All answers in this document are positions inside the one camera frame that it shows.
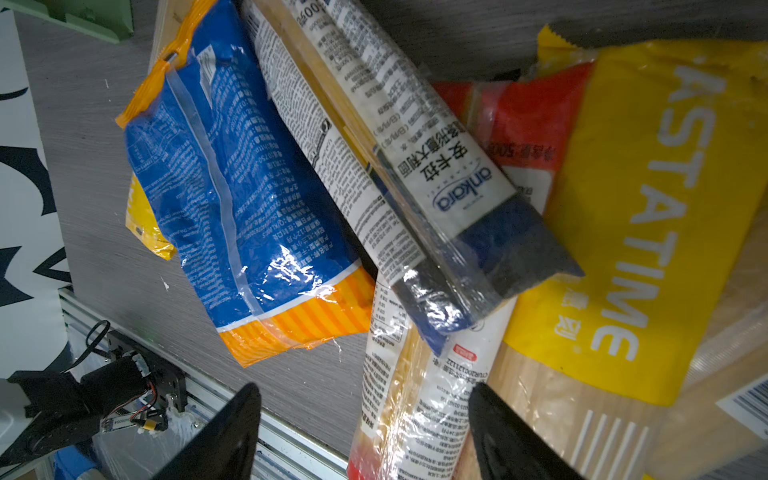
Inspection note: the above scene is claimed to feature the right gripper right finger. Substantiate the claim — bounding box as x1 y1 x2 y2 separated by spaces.
468 383 583 480

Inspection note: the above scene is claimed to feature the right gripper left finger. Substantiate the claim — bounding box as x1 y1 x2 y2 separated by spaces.
153 383 262 480

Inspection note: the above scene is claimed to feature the blue orange pasta bag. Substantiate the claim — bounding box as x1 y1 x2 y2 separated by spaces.
117 1 374 366

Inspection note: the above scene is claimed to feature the grey blue spaghetti pack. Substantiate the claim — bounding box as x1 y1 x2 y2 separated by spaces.
243 1 583 345

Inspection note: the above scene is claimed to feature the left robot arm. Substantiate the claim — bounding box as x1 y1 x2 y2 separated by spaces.
1 358 149 468

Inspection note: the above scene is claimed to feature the brown cardboard pasta box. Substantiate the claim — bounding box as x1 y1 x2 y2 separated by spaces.
647 198 767 479

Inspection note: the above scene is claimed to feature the green two-tier shelf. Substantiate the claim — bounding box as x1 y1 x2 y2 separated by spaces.
1 0 134 44

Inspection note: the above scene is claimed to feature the red spaghetti pack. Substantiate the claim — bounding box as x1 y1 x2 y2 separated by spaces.
347 64 591 479

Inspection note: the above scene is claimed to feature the yellow spaghetti bag left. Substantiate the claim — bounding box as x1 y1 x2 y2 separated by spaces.
125 0 192 260

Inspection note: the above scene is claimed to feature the yellow Pastatime spaghetti bag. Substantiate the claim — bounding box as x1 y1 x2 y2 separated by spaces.
488 27 767 479

